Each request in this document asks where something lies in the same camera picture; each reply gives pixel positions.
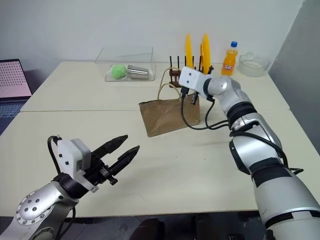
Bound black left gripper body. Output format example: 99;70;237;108
83;150;119;186

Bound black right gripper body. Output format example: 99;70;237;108
186;87;201;99

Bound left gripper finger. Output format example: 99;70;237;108
108;144;141;177
93;134;129;161

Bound brown paper bag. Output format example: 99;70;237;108
138;67;201;138

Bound dark dish rack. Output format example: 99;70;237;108
167;55;215;89

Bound yellow plate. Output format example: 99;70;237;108
184;33;195;69
199;32;212;75

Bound orange soda bottle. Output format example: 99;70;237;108
220;41;239;77

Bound stacked metal cups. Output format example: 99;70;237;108
126;64;152;80

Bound clear glass bowl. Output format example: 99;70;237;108
238;51;272;78

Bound clear plastic box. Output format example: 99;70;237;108
94;46;157;82

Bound green fuzzy ball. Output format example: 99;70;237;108
109;64;128;81

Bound open laptop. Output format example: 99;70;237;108
0;58;34;136

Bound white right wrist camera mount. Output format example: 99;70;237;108
178;66;209;94

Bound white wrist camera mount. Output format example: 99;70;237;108
178;66;209;94
56;138;99;194

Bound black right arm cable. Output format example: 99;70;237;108
179;86;305;176

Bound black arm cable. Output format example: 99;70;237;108
47;135;63;176
179;86;305;176

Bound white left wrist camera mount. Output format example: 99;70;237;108
56;138;99;194

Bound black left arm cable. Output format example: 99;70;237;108
47;135;63;176

